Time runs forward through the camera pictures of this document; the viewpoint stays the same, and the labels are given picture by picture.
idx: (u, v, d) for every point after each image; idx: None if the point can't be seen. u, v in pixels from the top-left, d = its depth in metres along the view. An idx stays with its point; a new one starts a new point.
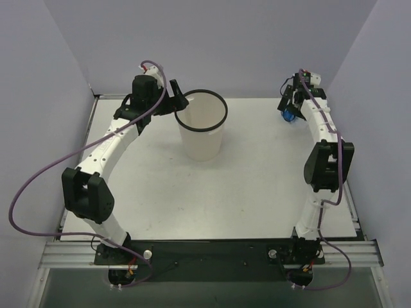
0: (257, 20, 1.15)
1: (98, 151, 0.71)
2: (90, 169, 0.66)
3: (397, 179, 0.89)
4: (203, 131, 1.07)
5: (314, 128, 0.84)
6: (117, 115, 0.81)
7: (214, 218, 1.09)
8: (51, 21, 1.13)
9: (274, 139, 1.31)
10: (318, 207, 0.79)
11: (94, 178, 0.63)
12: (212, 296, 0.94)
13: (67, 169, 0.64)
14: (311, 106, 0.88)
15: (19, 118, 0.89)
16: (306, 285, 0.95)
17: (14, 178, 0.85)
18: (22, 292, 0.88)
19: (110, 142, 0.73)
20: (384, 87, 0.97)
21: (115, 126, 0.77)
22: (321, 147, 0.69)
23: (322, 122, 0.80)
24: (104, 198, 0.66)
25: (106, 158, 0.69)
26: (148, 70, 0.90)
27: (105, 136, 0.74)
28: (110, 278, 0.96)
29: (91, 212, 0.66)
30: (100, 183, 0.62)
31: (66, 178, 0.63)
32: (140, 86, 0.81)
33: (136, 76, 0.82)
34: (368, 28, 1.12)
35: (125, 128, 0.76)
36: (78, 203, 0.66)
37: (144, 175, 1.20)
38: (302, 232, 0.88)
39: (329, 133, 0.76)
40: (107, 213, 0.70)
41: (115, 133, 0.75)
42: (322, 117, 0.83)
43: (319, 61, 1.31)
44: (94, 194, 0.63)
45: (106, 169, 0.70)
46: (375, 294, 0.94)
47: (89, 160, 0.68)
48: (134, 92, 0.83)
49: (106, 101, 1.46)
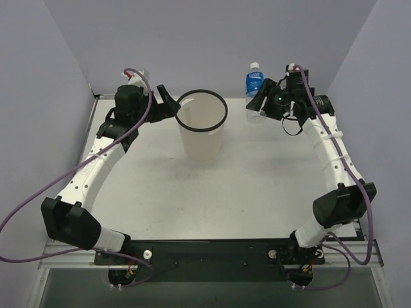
0: (257, 20, 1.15)
1: (80, 176, 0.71)
2: (71, 198, 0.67)
3: (397, 179, 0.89)
4: (202, 131, 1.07)
5: (323, 158, 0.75)
6: (100, 131, 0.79)
7: (214, 218, 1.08)
8: (52, 22, 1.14)
9: (274, 139, 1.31)
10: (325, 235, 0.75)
11: (76, 210, 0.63)
12: (213, 296, 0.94)
13: (45, 199, 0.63)
14: (318, 129, 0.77)
15: (19, 119, 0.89)
16: (306, 285, 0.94)
17: (13, 178, 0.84)
18: (22, 292, 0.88)
19: (92, 165, 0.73)
20: (384, 87, 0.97)
21: (98, 147, 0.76)
22: (342, 198, 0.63)
23: (336, 158, 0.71)
24: (87, 227, 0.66)
25: (88, 184, 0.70)
26: (132, 77, 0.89)
27: (87, 159, 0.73)
28: (110, 278, 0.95)
29: (75, 240, 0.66)
30: (82, 215, 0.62)
31: (46, 210, 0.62)
32: (123, 101, 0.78)
33: (118, 88, 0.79)
34: (368, 28, 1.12)
35: (108, 149, 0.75)
36: (61, 233, 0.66)
37: (144, 175, 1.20)
38: (304, 243, 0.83)
39: (345, 172, 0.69)
40: (94, 239, 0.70)
41: (97, 155, 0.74)
42: (334, 148, 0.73)
43: (319, 61, 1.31)
44: (76, 225, 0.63)
45: (90, 193, 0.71)
46: (376, 294, 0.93)
47: (70, 187, 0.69)
48: (117, 107, 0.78)
49: (106, 101, 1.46)
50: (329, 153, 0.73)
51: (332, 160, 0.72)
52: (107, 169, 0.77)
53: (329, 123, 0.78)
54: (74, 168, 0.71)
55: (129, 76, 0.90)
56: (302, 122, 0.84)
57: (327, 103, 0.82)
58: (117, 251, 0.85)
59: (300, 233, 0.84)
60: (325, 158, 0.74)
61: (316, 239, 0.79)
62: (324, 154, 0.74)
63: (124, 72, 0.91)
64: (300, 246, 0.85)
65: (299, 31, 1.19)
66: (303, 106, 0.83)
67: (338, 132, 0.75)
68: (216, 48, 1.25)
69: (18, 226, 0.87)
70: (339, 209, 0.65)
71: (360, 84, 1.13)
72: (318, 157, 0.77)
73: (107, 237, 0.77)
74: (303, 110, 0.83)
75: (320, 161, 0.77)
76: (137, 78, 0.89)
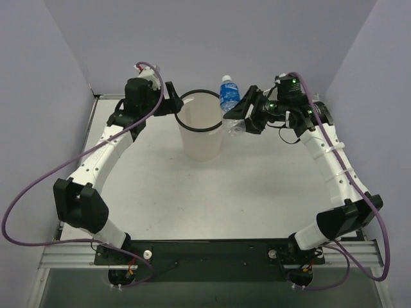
0: (257, 20, 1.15)
1: (91, 160, 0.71)
2: (82, 180, 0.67)
3: (397, 179, 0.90)
4: (202, 131, 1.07)
5: (325, 171, 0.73)
6: (110, 121, 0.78)
7: (213, 218, 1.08)
8: (52, 21, 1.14)
9: (274, 139, 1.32)
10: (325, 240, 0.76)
11: (87, 190, 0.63)
12: (212, 296, 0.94)
13: (57, 181, 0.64)
14: (319, 140, 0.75)
15: (19, 118, 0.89)
16: (306, 285, 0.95)
17: (13, 178, 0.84)
18: (22, 292, 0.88)
19: (103, 150, 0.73)
20: (384, 88, 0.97)
21: (108, 134, 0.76)
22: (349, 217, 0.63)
23: (340, 172, 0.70)
24: (97, 210, 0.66)
25: (98, 167, 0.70)
26: (144, 70, 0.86)
27: (98, 144, 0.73)
28: (110, 278, 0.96)
29: (85, 223, 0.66)
30: (93, 194, 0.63)
31: (58, 190, 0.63)
32: (133, 92, 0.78)
33: (128, 80, 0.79)
34: (368, 29, 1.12)
35: (119, 135, 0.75)
36: (71, 215, 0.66)
37: (144, 175, 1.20)
38: (304, 246, 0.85)
39: (350, 187, 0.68)
40: (101, 222, 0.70)
41: (108, 141, 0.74)
42: (336, 161, 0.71)
43: (319, 61, 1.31)
44: (87, 206, 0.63)
45: (99, 177, 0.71)
46: (376, 294, 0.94)
47: (82, 169, 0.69)
48: (128, 97, 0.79)
49: (106, 100, 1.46)
50: (332, 167, 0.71)
51: (337, 174, 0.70)
52: (116, 155, 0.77)
53: (329, 133, 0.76)
54: (83, 153, 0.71)
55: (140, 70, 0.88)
56: (298, 133, 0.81)
57: (323, 111, 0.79)
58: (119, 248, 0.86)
59: (302, 236, 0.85)
60: (329, 171, 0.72)
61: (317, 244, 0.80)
62: (327, 167, 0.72)
63: (135, 65, 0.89)
64: (300, 248, 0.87)
65: (298, 31, 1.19)
66: (300, 116, 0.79)
67: (338, 142, 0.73)
68: (216, 48, 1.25)
69: (19, 226, 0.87)
70: (347, 224, 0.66)
71: (359, 85, 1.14)
72: (319, 169, 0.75)
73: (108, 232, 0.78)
74: (300, 120, 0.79)
75: (322, 172, 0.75)
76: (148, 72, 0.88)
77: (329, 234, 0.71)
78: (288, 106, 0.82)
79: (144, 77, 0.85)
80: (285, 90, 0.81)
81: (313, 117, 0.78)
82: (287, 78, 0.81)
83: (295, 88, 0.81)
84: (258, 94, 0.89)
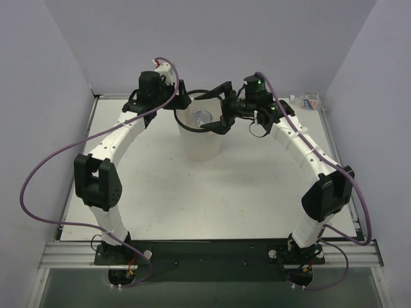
0: (258, 20, 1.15)
1: (108, 140, 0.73)
2: (101, 156, 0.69)
3: (397, 179, 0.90)
4: (201, 131, 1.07)
5: (297, 155, 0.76)
6: (124, 108, 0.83)
7: (214, 218, 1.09)
8: (52, 21, 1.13)
9: (274, 139, 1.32)
10: (321, 228, 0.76)
11: (105, 164, 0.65)
12: (212, 296, 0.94)
13: (78, 156, 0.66)
14: (286, 129, 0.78)
15: (19, 118, 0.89)
16: (306, 285, 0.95)
17: (13, 177, 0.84)
18: (22, 293, 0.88)
19: (119, 132, 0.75)
20: (384, 88, 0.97)
21: (124, 119, 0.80)
22: (322, 187, 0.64)
23: (309, 151, 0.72)
24: (113, 183, 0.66)
25: (115, 146, 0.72)
26: (161, 65, 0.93)
27: (115, 126, 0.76)
28: (110, 278, 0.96)
29: (100, 199, 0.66)
30: (111, 169, 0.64)
31: (78, 163, 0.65)
32: (146, 83, 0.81)
33: (142, 72, 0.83)
34: (368, 29, 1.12)
35: (134, 120, 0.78)
36: (88, 189, 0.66)
37: (144, 174, 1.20)
38: (302, 244, 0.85)
39: (321, 163, 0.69)
40: (116, 199, 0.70)
41: (124, 124, 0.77)
42: (304, 143, 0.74)
43: (319, 61, 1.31)
44: (104, 179, 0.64)
45: (115, 156, 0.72)
46: (375, 294, 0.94)
47: (100, 147, 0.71)
48: (140, 88, 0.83)
49: (106, 101, 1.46)
50: (301, 148, 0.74)
51: (307, 154, 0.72)
52: (130, 138, 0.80)
53: (293, 123, 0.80)
54: (101, 133, 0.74)
55: (158, 65, 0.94)
56: (267, 129, 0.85)
57: (287, 106, 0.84)
58: (122, 241, 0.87)
59: (298, 233, 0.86)
60: (300, 154, 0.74)
61: (314, 235, 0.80)
62: (297, 151, 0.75)
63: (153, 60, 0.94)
64: (300, 247, 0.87)
65: (299, 31, 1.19)
66: (266, 114, 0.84)
67: (303, 128, 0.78)
68: (216, 48, 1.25)
69: (18, 225, 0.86)
70: (327, 197, 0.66)
71: (359, 84, 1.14)
72: (293, 156, 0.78)
73: (112, 224, 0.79)
74: (266, 119, 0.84)
75: (295, 159, 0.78)
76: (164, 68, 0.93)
77: (315, 215, 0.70)
78: (255, 106, 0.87)
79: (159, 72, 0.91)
80: (251, 91, 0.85)
81: (277, 112, 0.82)
82: (253, 78, 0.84)
83: (261, 88, 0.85)
84: (230, 91, 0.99)
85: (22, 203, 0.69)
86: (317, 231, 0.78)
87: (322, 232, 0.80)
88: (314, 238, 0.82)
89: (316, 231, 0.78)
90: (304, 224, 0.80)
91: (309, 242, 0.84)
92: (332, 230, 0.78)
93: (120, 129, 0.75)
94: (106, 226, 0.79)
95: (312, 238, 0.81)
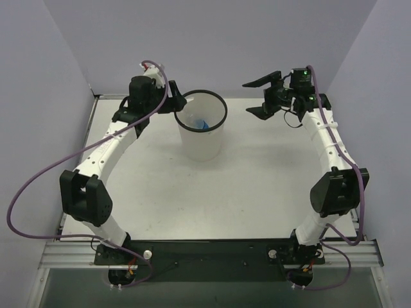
0: (257, 20, 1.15)
1: (97, 153, 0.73)
2: (88, 171, 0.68)
3: (397, 179, 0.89)
4: (202, 131, 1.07)
5: (319, 147, 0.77)
6: (115, 117, 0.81)
7: (214, 218, 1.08)
8: (52, 22, 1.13)
9: (274, 139, 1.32)
10: (322, 227, 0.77)
11: (92, 181, 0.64)
12: (212, 296, 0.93)
13: (64, 172, 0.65)
14: (316, 120, 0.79)
15: (18, 118, 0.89)
16: (306, 285, 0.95)
17: (13, 178, 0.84)
18: (22, 293, 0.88)
19: (108, 144, 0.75)
20: (384, 88, 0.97)
21: (113, 129, 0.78)
22: (332, 178, 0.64)
23: (331, 144, 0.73)
24: (102, 200, 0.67)
25: (104, 160, 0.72)
26: (149, 68, 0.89)
27: (104, 138, 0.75)
28: (110, 278, 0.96)
29: (88, 215, 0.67)
30: (98, 186, 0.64)
31: (64, 180, 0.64)
32: (137, 89, 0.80)
33: (132, 78, 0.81)
34: (368, 28, 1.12)
35: (124, 131, 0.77)
36: (76, 206, 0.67)
37: (144, 174, 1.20)
38: (302, 240, 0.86)
39: (339, 158, 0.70)
40: (105, 215, 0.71)
41: (113, 136, 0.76)
42: (329, 135, 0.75)
43: (319, 61, 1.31)
44: (92, 197, 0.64)
45: (104, 170, 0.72)
46: (375, 294, 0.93)
47: (88, 162, 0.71)
48: (131, 95, 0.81)
49: (106, 101, 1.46)
50: (324, 139, 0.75)
51: (327, 147, 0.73)
52: (121, 151, 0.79)
53: (326, 116, 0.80)
54: (90, 146, 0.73)
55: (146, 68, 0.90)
56: (300, 117, 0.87)
57: (325, 100, 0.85)
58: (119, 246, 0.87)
59: (300, 230, 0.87)
60: (322, 145, 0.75)
61: (314, 235, 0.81)
62: (320, 142, 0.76)
63: (141, 63, 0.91)
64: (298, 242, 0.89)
65: (299, 31, 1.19)
66: (302, 102, 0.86)
67: (333, 123, 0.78)
68: (216, 48, 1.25)
69: (19, 224, 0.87)
70: (334, 194, 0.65)
71: (359, 84, 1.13)
72: (315, 146, 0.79)
73: (108, 230, 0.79)
74: (302, 106, 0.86)
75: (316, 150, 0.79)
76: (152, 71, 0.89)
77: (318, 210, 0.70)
78: (294, 94, 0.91)
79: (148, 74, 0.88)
80: (295, 80, 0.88)
81: (313, 102, 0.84)
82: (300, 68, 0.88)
83: (305, 79, 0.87)
84: (277, 81, 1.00)
85: (9, 223, 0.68)
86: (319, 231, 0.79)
87: (323, 233, 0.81)
88: (314, 238, 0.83)
89: (317, 230, 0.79)
90: (307, 222, 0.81)
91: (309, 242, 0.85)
92: (334, 231, 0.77)
93: (109, 142, 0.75)
94: (101, 234, 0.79)
95: (314, 237, 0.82)
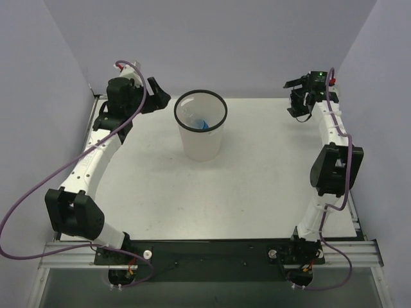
0: (257, 20, 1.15)
1: (81, 167, 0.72)
2: (74, 188, 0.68)
3: (397, 179, 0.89)
4: (202, 131, 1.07)
5: (322, 131, 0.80)
6: (96, 125, 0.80)
7: (214, 218, 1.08)
8: (51, 22, 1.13)
9: (274, 138, 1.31)
10: (322, 212, 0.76)
11: (80, 197, 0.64)
12: (212, 296, 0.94)
13: (49, 191, 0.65)
14: (323, 108, 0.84)
15: (18, 117, 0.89)
16: (306, 285, 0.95)
17: (13, 178, 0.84)
18: (22, 293, 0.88)
19: (92, 155, 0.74)
20: (384, 88, 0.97)
21: (96, 139, 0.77)
22: (329, 151, 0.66)
23: (332, 125, 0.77)
24: (92, 215, 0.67)
25: (89, 174, 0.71)
26: (125, 68, 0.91)
27: (87, 150, 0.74)
28: (110, 278, 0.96)
29: (80, 231, 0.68)
30: (87, 203, 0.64)
31: (51, 199, 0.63)
32: (115, 92, 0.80)
33: (109, 82, 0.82)
34: (368, 28, 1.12)
35: (106, 139, 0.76)
36: (65, 224, 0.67)
37: (144, 174, 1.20)
38: (303, 233, 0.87)
39: (338, 136, 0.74)
40: (98, 229, 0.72)
41: (96, 146, 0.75)
42: (332, 119, 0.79)
43: (319, 61, 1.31)
44: (81, 213, 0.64)
45: (91, 183, 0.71)
46: (375, 294, 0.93)
47: (72, 178, 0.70)
48: (110, 100, 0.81)
49: (106, 101, 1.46)
50: (327, 121, 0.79)
51: (329, 128, 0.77)
52: (106, 160, 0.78)
53: (332, 107, 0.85)
54: (74, 160, 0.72)
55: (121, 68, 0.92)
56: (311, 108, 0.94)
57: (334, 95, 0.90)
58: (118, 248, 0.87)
59: (301, 223, 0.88)
60: (324, 129, 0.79)
61: (315, 222, 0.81)
62: (323, 126, 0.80)
63: (115, 63, 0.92)
64: (298, 237, 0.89)
65: (299, 31, 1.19)
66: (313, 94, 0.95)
67: (338, 111, 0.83)
68: (216, 48, 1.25)
69: (19, 224, 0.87)
70: (328, 166, 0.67)
71: (359, 84, 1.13)
72: (319, 131, 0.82)
73: (106, 233, 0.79)
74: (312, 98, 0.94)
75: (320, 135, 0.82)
76: (129, 70, 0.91)
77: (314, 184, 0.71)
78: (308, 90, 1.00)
79: (125, 76, 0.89)
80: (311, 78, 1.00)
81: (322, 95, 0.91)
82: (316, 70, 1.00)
83: (320, 79, 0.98)
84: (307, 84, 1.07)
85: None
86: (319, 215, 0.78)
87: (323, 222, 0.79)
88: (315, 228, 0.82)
89: (317, 216, 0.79)
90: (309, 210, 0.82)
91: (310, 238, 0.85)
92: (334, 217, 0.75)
93: (92, 154, 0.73)
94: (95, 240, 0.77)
95: (313, 224, 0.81)
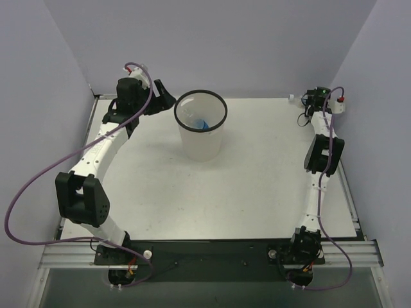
0: (257, 20, 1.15)
1: (90, 154, 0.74)
2: (83, 172, 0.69)
3: (397, 179, 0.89)
4: (202, 131, 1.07)
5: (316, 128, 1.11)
6: (105, 119, 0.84)
7: (213, 218, 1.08)
8: (51, 22, 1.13)
9: (274, 138, 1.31)
10: (316, 190, 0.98)
11: (89, 180, 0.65)
12: (213, 296, 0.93)
13: (60, 175, 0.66)
14: (317, 113, 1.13)
15: (18, 117, 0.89)
16: (306, 285, 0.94)
17: (13, 177, 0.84)
18: (22, 294, 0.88)
19: (101, 144, 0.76)
20: (384, 88, 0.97)
21: (105, 130, 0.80)
22: (318, 138, 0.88)
23: (323, 124, 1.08)
24: (100, 199, 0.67)
25: (98, 160, 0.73)
26: (133, 71, 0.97)
27: (96, 139, 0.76)
28: (110, 278, 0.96)
29: (87, 216, 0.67)
30: (96, 185, 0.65)
31: (61, 183, 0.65)
32: (124, 90, 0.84)
33: (119, 81, 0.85)
34: (368, 28, 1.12)
35: (115, 131, 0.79)
36: (73, 208, 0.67)
37: (144, 174, 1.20)
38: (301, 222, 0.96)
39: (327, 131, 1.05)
40: (104, 215, 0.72)
41: (106, 136, 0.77)
42: (323, 120, 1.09)
43: (319, 61, 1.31)
44: (90, 196, 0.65)
45: (99, 169, 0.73)
46: (375, 294, 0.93)
47: (83, 163, 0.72)
48: (119, 97, 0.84)
49: (106, 101, 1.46)
50: (320, 122, 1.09)
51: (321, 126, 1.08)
52: (113, 151, 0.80)
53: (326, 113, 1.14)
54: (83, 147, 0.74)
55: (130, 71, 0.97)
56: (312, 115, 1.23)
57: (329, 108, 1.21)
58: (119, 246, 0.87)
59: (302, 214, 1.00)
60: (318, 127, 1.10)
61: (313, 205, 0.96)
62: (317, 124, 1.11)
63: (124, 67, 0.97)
64: (298, 229, 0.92)
65: (299, 31, 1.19)
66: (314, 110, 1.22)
67: (329, 115, 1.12)
68: (216, 48, 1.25)
69: (19, 224, 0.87)
70: (317, 151, 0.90)
71: (359, 84, 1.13)
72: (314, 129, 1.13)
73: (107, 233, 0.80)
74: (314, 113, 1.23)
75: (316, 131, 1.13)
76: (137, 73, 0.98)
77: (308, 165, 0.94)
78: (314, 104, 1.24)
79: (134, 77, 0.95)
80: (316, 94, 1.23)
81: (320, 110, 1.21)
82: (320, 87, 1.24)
83: (322, 95, 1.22)
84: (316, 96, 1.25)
85: (7, 229, 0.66)
86: (315, 196, 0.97)
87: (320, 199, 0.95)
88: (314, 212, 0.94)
89: (314, 197, 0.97)
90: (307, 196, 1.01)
91: (311, 226, 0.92)
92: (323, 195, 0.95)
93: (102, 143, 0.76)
94: (101, 235, 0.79)
95: (311, 206, 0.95)
